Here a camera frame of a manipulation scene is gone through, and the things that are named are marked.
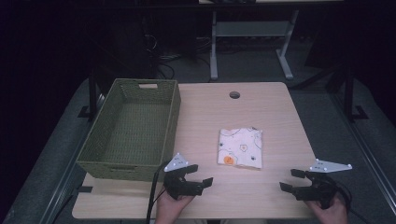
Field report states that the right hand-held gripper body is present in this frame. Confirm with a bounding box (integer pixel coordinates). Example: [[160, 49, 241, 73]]
[[294, 158, 353, 210]]

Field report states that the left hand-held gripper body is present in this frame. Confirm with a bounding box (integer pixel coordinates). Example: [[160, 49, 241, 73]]
[[163, 152, 204, 201]]

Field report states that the white patterned cloth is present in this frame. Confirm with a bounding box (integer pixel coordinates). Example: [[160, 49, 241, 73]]
[[217, 126, 263, 170]]

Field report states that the green woven basket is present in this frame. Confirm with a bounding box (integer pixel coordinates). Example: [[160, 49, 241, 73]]
[[76, 77, 182, 183]]

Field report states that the person's left hand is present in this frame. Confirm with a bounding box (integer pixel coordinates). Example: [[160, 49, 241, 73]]
[[154, 193, 195, 224]]

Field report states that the person's right hand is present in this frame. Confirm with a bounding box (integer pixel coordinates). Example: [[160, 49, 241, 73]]
[[304, 190, 349, 224]]

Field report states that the black metal stand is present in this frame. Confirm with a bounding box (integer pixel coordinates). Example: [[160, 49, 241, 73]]
[[342, 66, 370, 123], [78, 69, 106, 122]]

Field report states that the grey metal stand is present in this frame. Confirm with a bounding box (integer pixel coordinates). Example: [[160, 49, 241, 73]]
[[209, 9, 301, 81]]

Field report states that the black cable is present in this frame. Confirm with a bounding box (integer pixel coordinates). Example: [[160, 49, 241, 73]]
[[330, 176, 375, 224], [145, 161, 171, 224]]

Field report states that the bundle of dark cables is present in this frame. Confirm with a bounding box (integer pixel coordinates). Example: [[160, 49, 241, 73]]
[[143, 32, 213, 80]]

